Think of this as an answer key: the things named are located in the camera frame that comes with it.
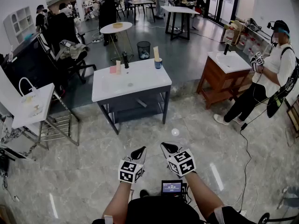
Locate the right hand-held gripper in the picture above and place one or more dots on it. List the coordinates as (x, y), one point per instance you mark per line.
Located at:
(182, 163)

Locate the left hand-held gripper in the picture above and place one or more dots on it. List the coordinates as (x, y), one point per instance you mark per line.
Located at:
(127, 171)

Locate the blue cup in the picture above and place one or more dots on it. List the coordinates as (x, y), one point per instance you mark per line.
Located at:
(158, 65)

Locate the person's right forearm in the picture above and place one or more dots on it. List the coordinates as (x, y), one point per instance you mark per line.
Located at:
(203, 195)

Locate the person's left forearm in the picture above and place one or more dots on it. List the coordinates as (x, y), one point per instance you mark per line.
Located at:
(116, 199)

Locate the person's leg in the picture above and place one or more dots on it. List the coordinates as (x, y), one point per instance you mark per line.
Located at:
(144, 193)

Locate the small black screen device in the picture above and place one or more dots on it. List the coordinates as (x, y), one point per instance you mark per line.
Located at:
(171, 187)

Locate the person's black shirt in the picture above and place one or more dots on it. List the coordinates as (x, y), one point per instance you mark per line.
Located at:
(161, 211)

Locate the white washbasin grey stand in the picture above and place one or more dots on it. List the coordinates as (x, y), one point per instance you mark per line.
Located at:
(140, 78)

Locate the wooden vanity white basin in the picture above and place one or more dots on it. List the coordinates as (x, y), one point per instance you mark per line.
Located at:
(219, 83)

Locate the beige bottle near faucet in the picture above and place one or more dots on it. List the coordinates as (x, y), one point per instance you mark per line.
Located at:
(118, 67)

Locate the black faucet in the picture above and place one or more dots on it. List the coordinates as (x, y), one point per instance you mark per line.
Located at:
(125, 59)
(226, 49)

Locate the black mesh wastebasket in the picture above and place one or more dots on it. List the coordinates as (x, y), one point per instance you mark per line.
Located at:
(140, 48)

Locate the white toiletry bottle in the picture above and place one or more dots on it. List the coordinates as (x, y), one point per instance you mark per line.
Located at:
(37, 109)

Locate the black office chair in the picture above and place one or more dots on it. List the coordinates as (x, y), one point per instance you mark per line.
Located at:
(70, 66)

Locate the white counter steel rack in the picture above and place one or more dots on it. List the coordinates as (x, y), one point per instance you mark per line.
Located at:
(23, 118)

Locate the white power strip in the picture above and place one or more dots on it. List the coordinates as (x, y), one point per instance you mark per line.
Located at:
(97, 40)

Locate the beige jacket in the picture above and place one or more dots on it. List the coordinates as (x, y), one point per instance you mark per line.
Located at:
(74, 49)

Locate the clear plastic water jug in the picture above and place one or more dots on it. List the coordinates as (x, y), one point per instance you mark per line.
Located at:
(248, 46)
(229, 35)
(255, 50)
(242, 41)

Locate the round white table gold legs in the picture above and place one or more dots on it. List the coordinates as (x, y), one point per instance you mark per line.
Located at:
(107, 29)

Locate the tan round box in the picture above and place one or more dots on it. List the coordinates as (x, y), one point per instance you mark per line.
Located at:
(117, 25)

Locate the cardboard box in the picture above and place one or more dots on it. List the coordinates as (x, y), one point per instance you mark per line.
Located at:
(237, 31)

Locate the white arched faucet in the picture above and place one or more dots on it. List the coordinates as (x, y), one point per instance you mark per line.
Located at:
(19, 87)

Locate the white table black legs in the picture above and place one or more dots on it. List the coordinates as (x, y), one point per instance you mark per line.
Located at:
(140, 2)
(180, 9)

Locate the large black screen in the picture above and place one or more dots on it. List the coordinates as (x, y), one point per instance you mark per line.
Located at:
(25, 62)

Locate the white metal shelf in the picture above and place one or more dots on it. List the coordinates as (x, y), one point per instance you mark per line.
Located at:
(262, 36)

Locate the white shelf cabinet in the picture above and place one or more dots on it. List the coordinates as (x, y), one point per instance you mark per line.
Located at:
(8, 23)

